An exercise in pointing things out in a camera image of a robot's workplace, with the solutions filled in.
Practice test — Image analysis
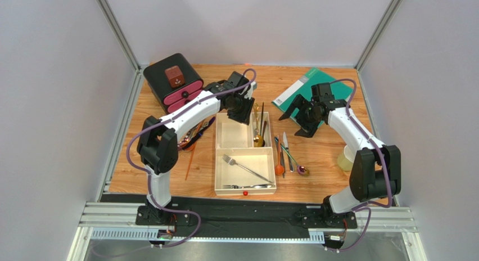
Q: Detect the silver fork front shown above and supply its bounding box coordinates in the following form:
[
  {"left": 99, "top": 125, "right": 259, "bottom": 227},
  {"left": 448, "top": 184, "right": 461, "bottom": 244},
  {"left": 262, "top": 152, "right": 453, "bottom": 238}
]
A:
[{"left": 222, "top": 183, "right": 274, "bottom": 189}]

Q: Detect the orange chopstick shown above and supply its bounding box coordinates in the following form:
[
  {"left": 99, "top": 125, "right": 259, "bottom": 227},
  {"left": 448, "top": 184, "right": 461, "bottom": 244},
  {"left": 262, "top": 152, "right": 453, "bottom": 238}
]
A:
[{"left": 185, "top": 143, "right": 196, "bottom": 180}]

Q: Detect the aluminium frame rail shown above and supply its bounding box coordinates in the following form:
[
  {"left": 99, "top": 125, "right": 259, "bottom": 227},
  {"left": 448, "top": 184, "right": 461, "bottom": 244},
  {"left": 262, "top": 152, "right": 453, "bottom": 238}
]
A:
[{"left": 68, "top": 197, "right": 427, "bottom": 260}]

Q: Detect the green notebook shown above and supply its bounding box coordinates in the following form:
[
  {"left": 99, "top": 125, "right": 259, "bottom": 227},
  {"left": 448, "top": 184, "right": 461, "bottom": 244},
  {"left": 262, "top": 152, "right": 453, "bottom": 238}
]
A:
[{"left": 272, "top": 68, "right": 353, "bottom": 113}]

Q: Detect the yellow-green mug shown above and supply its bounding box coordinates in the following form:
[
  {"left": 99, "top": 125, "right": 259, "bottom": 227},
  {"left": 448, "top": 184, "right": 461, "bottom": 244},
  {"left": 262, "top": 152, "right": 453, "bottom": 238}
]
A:
[{"left": 337, "top": 145, "right": 356, "bottom": 172}]

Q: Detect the silver fork diagonal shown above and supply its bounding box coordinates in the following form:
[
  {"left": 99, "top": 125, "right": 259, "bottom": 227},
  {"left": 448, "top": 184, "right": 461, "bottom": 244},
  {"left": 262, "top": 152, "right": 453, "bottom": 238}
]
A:
[{"left": 222, "top": 155, "right": 273, "bottom": 183}]

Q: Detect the blue serrated knife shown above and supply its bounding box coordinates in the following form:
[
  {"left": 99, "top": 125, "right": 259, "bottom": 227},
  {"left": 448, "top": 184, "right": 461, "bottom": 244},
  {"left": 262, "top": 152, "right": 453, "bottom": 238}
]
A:
[{"left": 182, "top": 116, "right": 216, "bottom": 151}]

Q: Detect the silver table knife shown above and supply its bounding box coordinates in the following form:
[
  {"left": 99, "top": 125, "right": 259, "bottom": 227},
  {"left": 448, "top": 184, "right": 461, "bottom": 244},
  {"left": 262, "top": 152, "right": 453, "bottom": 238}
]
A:
[{"left": 282, "top": 132, "right": 295, "bottom": 173}]

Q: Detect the blue-grey chopstick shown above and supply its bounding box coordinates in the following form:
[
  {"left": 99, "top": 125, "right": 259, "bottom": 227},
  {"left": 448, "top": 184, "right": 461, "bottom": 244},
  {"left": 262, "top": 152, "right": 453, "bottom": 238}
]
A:
[{"left": 278, "top": 140, "right": 286, "bottom": 178}]

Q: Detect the iridescent long spoon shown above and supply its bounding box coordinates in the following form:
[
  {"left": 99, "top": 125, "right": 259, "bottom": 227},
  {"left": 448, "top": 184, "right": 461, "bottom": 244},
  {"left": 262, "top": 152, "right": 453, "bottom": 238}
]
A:
[{"left": 281, "top": 142, "right": 310, "bottom": 177}]

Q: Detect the orange spoon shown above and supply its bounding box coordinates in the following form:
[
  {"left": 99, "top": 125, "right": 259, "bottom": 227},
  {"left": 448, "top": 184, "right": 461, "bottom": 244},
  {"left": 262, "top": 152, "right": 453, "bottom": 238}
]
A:
[
  {"left": 183, "top": 122, "right": 204, "bottom": 151},
  {"left": 274, "top": 136, "right": 284, "bottom": 176}
]

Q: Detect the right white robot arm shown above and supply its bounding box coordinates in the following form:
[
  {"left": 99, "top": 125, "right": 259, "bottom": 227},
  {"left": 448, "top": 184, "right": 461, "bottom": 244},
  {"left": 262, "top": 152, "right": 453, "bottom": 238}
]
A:
[{"left": 280, "top": 83, "right": 401, "bottom": 215}]

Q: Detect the white divided utensil tray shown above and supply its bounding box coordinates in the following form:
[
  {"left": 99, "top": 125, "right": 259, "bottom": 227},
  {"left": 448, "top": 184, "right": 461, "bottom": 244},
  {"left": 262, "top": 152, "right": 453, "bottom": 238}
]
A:
[{"left": 214, "top": 112, "right": 277, "bottom": 196}]

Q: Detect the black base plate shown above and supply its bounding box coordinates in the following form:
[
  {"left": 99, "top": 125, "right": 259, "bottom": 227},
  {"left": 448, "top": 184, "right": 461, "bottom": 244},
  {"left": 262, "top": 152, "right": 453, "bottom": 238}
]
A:
[{"left": 100, "top": 194, "right": 358, "bottom": 239}]

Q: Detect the brown cube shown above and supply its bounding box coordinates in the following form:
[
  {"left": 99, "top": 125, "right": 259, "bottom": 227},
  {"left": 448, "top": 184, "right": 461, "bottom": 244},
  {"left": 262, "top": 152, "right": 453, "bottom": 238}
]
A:
[{"left": 164, "top": 65, "right": 185, "bottom": 88}]

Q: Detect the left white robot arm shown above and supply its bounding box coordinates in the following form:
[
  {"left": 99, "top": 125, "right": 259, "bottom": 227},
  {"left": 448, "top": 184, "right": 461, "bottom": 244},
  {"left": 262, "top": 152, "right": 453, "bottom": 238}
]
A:
[{"left": 134, "top": 72, "right": 256, "bottom": 213}]

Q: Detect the gold ornate spoon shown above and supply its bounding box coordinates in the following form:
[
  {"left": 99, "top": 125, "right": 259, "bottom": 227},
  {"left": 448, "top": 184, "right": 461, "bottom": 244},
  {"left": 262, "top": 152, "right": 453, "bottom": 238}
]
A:
[{"left": 253, "top": 103, "right": 263, "bottom": 147}]

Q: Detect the black pink drawer box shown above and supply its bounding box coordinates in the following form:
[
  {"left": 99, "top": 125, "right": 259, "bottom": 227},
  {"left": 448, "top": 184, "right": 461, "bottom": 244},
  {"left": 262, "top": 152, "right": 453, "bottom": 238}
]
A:
[{"left": 143, "top": 53, "right": 204, "bottom": 114}]

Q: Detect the black spoon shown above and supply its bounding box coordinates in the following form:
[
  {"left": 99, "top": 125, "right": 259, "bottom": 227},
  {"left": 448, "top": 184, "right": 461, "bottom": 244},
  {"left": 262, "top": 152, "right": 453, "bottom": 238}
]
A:
[{"left": 259, "top": 103, "right": 264, "bottom": 147}]

